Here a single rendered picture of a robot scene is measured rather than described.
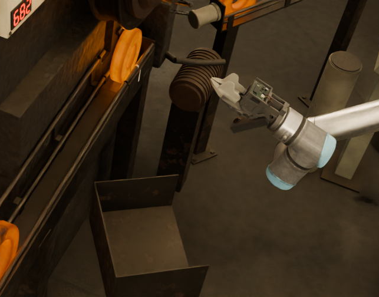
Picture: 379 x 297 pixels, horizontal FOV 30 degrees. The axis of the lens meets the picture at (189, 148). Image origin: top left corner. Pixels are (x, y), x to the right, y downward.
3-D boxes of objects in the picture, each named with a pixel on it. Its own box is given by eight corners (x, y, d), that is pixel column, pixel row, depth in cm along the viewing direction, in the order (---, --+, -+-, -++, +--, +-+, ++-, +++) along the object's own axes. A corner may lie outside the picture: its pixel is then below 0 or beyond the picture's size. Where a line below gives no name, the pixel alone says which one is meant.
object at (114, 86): (101, 89, 196) (101, 87, 196) (128, 52, 210) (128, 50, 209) (125, 98, 195) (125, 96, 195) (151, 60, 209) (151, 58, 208)
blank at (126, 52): (111, 49, 185) (122, 53, 184) (133, 14, 194) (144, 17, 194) (107, 91, 197) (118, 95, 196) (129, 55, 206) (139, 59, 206)
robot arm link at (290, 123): (287, 128, 199) (279, 150, 192) (273, 118, 198) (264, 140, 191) (306, 109, 192) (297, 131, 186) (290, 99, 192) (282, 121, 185)
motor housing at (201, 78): (147, 187, 262) (170, 75, 224) (168, 149, 277) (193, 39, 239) (180, 200, 260) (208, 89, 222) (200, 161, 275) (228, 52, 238)
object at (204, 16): (186, 22, 228) (188, 7, 224) (209, 13, 232) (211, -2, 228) (197, 33, 225) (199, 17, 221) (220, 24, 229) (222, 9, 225)
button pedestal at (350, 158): (318, 182, 278) (374, 59, 235) (330, 144, 295) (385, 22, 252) (358, 197, 276) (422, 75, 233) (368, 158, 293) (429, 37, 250)
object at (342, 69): (286, 167, 281) (326, 64, 245) (292, 147, 290) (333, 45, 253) (315, 177, 280) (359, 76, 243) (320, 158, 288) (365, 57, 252)
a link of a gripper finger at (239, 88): (222, 61, 189) (251, 81, 190) (211, 75, 194) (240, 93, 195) (218, 68, 187) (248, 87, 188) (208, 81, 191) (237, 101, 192)
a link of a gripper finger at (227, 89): (218, 68, 187) (248, 87, 188) (208, 81, 191) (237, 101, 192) (215, 74, 185) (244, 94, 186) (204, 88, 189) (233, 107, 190)
